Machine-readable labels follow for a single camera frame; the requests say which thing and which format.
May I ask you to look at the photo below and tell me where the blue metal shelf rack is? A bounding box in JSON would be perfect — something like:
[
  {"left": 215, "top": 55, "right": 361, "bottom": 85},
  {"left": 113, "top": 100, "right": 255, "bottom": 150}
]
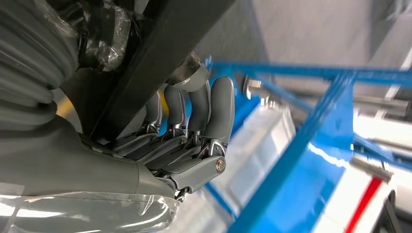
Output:
[{"left": 203, "top": 54, "right": 412, "bottom": 233}]

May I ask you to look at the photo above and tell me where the white car with red stripe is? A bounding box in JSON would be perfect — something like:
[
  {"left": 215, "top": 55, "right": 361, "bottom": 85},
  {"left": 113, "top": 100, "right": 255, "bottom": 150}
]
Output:
[{"left": 312, "top": 112, "right": 412, "bottom": 233}]

